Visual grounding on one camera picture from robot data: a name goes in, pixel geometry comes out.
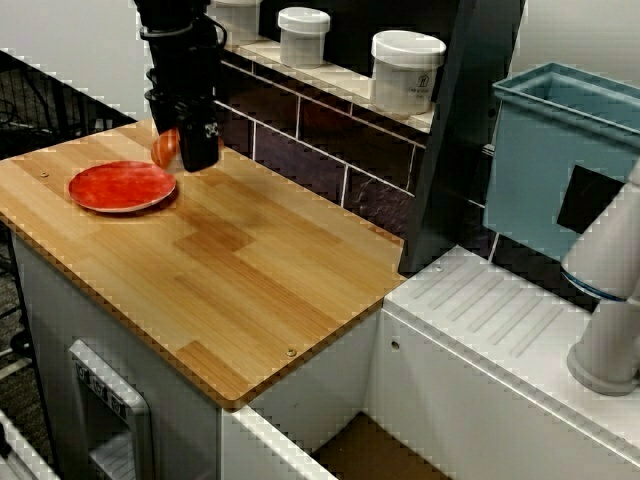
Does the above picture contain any grey toy oven door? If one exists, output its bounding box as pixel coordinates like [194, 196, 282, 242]
[67, 338, 154, 480]

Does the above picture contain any dark tiled backsplash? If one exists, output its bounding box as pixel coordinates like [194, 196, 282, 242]
[213, 47, 501, 264]

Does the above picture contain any dark grey upright panel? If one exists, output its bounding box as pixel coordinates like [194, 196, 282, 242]
[405, 0, 527, 275]

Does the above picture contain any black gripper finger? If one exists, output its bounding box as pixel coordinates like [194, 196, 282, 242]
[148, 101, 178, 135]
[176, 111, 222, 174]

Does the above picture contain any white toy kitchen cabinet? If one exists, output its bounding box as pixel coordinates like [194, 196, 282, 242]
[7, 219, 640, 480]

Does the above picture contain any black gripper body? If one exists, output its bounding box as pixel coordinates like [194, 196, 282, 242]
[143, 35, 225, 124]

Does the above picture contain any black square sticker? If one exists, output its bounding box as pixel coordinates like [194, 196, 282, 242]
[555, 164, 627, 235]

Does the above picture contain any translucent white jar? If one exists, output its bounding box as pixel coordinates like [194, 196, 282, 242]
[208, 0, 262, 50]

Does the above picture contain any white toy sink drainboard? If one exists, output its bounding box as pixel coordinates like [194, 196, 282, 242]
[382, 244, 640, 480]

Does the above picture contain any plain white lidded jar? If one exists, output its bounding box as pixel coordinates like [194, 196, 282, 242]
[276, 6, 332, 70]

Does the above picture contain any teal plastic bin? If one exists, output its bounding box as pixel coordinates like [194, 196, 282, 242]
[481, 61, 640, 262]

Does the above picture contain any white jar with printed logo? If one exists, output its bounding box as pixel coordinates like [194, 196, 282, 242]
[370, 29, 448, 116]

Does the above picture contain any red round plate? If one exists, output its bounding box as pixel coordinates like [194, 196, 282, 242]
[67, 160, 179, 216]

